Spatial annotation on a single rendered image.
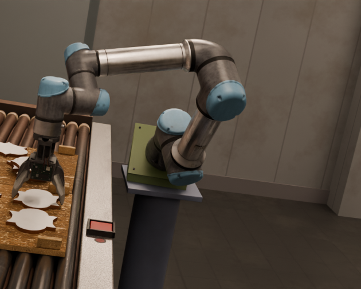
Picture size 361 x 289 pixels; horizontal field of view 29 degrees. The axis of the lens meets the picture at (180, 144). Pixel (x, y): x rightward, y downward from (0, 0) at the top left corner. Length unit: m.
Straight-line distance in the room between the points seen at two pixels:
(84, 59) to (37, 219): 0.46
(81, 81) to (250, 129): 3.61
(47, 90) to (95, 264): 0.47
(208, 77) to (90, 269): 0.65
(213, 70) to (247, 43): 3.31
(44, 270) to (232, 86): 0.73
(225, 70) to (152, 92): 3.25
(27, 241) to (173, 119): 0.82
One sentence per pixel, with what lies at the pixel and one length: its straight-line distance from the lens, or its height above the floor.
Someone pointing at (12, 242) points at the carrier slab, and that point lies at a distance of 1.75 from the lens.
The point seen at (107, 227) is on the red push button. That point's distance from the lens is 1.93.
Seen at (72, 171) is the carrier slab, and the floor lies 0.94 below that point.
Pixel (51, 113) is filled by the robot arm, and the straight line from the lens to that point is 1.88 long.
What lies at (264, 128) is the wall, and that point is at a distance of 5.48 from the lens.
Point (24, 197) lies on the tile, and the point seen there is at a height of 0.95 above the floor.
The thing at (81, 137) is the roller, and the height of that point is 0.92.
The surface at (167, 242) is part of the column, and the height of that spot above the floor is 0.65.
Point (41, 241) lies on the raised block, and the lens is 1.73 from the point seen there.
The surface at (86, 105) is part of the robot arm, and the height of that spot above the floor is 1.24.
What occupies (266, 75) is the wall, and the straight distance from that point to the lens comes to 5.39.
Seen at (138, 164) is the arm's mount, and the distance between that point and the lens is 2.53.
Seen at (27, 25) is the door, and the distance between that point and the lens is 5.07.
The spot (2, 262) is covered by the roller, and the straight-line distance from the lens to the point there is 1.68.
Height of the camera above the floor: 1.65
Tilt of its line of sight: 14 degrees down
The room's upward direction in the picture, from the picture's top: 11 degrees clockwise
